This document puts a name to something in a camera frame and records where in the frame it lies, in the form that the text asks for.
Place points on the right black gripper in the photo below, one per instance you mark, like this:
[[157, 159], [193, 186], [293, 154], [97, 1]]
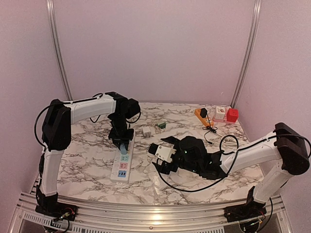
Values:
[[164, 168]]

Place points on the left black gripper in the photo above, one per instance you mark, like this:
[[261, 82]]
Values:
[[125, 141]]

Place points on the light blue plug adapter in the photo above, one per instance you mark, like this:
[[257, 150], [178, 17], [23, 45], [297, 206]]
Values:
[[123, 149]]

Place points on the white usb charger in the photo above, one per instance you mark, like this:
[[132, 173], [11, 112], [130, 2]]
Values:
[[146, 132]]

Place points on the white pastel power strip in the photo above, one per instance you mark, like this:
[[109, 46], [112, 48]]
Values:
[[121, 168]]

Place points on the green plug adapter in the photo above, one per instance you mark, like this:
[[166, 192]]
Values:
[[161, 124]]

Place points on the orange power strip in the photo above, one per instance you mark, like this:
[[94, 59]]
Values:
[[203, 119]]

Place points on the black adapter with cable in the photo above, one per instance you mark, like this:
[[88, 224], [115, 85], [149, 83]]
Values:
[[209, 127]]

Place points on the white travel adapter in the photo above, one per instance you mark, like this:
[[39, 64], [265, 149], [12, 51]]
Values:
[[220, 113]]

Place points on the pink triangular power strip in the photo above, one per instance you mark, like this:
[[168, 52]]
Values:
[[224, 120]]

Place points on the red cube socket adapter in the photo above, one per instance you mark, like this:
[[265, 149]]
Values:
[[232, 115]]

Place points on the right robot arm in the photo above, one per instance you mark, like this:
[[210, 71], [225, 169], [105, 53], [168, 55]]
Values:
[[287, 148]]

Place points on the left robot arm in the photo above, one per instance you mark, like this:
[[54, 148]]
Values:
[[88, 149]]

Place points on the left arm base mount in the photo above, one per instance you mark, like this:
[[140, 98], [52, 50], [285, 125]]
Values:
[[50, 206]]

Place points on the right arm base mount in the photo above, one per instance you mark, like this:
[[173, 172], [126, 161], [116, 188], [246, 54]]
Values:
[[244, 211]]

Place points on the front aluminium rail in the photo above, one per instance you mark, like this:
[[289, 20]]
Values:
[[104, 217]]

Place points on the left aluminium frame post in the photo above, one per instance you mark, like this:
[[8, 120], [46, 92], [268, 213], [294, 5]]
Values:
[[57, 48]]

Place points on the aluminium frame post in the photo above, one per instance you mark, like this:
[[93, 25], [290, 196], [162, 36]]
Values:
[[57, 48], [248, 52]]

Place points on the right aluminium frame post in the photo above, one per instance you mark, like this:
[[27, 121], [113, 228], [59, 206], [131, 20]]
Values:
[[248, 52]]

